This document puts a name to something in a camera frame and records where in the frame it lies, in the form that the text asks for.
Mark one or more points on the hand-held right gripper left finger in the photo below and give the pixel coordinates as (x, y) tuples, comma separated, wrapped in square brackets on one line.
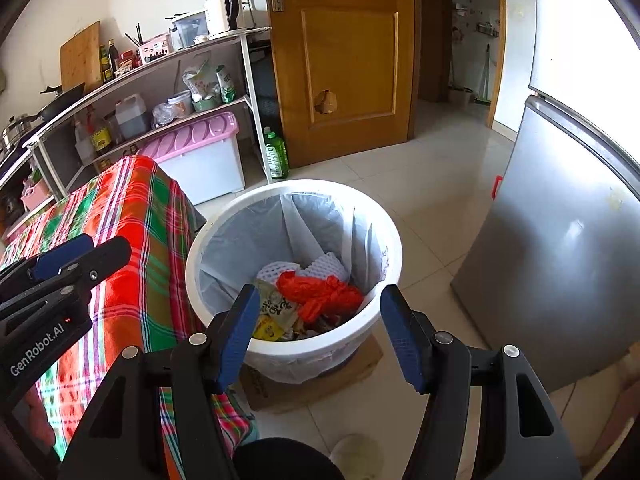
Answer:
[(240, 332)]

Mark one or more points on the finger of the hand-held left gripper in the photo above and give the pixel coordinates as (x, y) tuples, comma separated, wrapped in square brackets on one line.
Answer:
[(60, 257), (100, 260)]

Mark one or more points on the red sauce jar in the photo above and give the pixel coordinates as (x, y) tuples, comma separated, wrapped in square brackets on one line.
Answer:
[(126, 62), (136, 59)]

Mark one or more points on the green plastic bottle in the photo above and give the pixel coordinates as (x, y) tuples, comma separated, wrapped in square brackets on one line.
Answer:
[(276, 157)]

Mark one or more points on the yellow label bottle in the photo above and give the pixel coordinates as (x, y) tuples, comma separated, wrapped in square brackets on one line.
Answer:
[(101, 139)]

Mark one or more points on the clear storage box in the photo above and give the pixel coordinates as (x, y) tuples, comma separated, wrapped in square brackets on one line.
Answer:
[(189, 31)]

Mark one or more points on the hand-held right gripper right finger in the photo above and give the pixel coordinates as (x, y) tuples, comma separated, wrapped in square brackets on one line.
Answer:
[(400, 342)]

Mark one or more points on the wooden door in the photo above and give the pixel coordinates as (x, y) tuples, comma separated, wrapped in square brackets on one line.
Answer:
[(350, 60)]

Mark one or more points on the mop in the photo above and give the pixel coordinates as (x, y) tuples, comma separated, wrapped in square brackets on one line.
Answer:
[(484, 80)]

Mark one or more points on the flat cardboard sheet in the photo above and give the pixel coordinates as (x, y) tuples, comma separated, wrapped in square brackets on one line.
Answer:
[(280, 390)]

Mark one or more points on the person's dark trouser leg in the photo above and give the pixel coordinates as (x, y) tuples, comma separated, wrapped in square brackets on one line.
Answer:
[(287, 460)]

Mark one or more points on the small white bin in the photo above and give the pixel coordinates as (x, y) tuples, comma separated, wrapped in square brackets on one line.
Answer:
[(460, 97)]

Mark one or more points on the large white kitchen shelf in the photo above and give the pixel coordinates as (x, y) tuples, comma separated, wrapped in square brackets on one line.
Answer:
[(150, 67)]

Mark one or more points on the clear plastic bag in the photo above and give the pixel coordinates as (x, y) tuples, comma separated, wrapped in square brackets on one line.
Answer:
[(162, 116)]

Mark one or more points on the pink lid storage box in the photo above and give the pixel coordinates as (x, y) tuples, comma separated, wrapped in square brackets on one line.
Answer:
[(210, 170)]

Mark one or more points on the white plastic tub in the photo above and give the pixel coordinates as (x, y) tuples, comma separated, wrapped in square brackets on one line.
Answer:
[(181, 104)]

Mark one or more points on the green white packet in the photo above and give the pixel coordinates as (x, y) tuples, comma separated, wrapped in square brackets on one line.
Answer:
[(226, 85)]

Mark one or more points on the white plastic bottle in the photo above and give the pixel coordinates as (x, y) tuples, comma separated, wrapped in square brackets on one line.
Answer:
[(84, 142)]

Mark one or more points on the white trash bin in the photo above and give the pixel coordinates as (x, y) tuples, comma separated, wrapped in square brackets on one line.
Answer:
[(300, 357)]

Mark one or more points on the black frying pan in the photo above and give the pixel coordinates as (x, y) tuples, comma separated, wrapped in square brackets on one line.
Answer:
[(65, 102)]

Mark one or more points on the green bowl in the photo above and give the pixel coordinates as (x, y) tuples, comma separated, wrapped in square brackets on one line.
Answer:
[(206, 104)]

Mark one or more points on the pink plastic basket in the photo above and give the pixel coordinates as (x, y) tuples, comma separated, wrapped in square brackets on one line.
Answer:
[(35, 195)]

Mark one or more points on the white shoe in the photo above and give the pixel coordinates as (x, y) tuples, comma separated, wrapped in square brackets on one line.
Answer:
[(357, 457)]

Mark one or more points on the printed snack bag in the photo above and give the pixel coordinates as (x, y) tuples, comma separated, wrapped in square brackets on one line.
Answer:
[(199, 80)]

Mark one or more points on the dark sauce bottle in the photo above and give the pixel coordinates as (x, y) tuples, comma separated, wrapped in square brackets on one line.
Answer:
[(113, 62)]

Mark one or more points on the silver refrigerator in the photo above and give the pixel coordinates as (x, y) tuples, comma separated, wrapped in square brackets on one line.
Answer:
[(550, 210)]

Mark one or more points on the white electric kettle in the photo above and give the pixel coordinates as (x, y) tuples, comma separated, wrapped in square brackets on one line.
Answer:
[(217, 12)]

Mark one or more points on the pink chopstick holder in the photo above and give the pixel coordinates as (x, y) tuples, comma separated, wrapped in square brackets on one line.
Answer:
[(156, 49)]

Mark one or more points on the plaid tablecloth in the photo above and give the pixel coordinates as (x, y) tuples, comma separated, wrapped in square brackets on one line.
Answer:
[(125, 200)]

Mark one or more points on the translucent plastic jug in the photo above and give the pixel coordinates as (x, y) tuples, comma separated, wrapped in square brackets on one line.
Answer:
[(132, 119)]

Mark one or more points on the beige paper bag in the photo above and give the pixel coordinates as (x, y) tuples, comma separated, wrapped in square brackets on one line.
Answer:
[(275, 305)]

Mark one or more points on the grey bin liner bag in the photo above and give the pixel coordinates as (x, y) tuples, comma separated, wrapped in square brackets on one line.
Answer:
[(240, 245)]

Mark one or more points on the wooden cutting board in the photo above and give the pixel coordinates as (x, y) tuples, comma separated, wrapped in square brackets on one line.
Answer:
[(81, 57)]

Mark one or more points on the yellow packet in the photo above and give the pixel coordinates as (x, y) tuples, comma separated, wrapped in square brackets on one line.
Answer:
[(270, 331)]

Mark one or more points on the yellow oil bottle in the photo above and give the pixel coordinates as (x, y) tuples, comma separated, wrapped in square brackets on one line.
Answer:
[(104, 66)]

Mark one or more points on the steel steamer pot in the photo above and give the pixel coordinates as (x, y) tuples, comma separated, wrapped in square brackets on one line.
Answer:
[(20, 131)]

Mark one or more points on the black chopsticks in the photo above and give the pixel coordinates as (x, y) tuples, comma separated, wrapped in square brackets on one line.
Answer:
[(135, 35)]

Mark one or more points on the red plastic bag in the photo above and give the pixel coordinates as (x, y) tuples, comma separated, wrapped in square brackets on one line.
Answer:
[(320, 292)]

